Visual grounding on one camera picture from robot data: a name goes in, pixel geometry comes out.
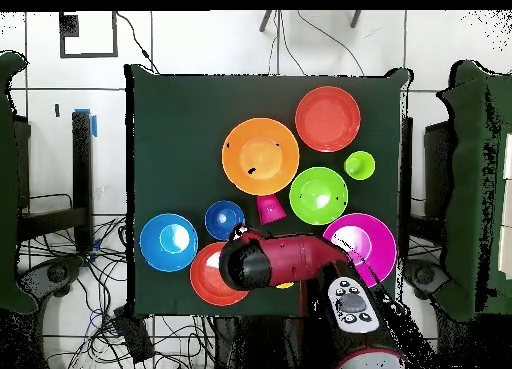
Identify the red-orange bowl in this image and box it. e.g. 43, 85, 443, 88
189, 241, 251, 307
294, 85, 362, 153

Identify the large orange bowl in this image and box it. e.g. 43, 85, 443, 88
221, 117, 301, 197

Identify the white box stack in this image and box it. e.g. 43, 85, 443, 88
497, 132, 512, 281

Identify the small dark blue bowl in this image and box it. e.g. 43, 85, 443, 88
204, 199, 246, 242

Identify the raspberry red cup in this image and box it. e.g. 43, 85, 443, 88
255, 194, 288, 226

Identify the light blue bowl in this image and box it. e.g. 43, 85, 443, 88
138, 212, 200, 273

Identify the green bowl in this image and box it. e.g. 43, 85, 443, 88
288, 166, 349, 227

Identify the dark green table cloth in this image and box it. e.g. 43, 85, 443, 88
123, 63, 413, 320

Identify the large pink bowl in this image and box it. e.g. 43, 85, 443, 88
322, 212, 398, 289

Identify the light green cup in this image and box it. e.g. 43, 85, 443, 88
343, 150, 376, 181

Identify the black power brick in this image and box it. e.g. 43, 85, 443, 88
111, 304, 157, 364

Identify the black metal stand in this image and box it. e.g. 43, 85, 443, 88
15, 110, 95, 253

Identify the blue tape strip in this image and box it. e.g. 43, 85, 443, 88
73, 107, 98, 138

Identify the green clothed side table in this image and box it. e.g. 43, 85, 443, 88
0, 50, 39, 315
435, 59, 512, 323

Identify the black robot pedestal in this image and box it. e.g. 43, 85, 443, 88
213, 316, 309, 369

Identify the tangle of floor cables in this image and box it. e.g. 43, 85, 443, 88
17, 216, 217, 369

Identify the black pedestal foot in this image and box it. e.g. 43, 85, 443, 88
17, 255, 85, 302
403, 258, 449, 300

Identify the black floor cable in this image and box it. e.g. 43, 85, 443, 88
115, 10, 161, 75
295, 10, 366, 77

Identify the black square floor frame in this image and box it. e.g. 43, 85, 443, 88
58, 10, 120, 59

